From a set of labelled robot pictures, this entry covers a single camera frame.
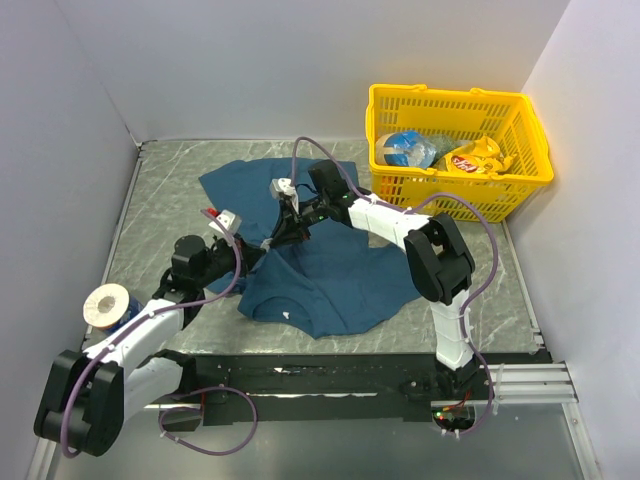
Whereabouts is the blue clear plastic package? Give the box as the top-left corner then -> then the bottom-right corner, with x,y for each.
374,130 -> 437,169

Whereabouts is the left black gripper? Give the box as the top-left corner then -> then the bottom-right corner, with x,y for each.
196,232 -> 267,289

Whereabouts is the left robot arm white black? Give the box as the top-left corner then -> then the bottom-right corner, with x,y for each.
34,235 -> 266,458

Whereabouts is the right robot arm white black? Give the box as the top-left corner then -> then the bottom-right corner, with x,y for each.
269,160 -> 477,399

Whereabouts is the small round brooch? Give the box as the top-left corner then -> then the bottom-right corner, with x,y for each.
260,238 -> 272,251

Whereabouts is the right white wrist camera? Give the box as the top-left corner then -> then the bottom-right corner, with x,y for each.
269,178 -> 299,213

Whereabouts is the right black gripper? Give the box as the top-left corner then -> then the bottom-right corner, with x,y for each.
268,194 -> 329,250

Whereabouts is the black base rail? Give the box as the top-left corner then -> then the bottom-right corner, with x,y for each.
134,349 -> 551,427

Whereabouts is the blue t-shirt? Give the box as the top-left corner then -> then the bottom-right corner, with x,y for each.
200,158 -> 420,338

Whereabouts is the yellow plastic basket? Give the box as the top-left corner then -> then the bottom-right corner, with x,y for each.
366,84 -> 554,223

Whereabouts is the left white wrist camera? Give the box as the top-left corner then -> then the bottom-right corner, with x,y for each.
204,208 -> 242,245

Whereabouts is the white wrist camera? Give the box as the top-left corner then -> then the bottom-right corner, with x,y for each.
269,178 -> 299,213
204,208 -> 242,245

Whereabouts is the yellow chips bag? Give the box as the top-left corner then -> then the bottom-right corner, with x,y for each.
435,136 -> 515,175

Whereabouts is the blue wrapped toilet paper roll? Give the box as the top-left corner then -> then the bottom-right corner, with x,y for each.
82,283 -> 143,333

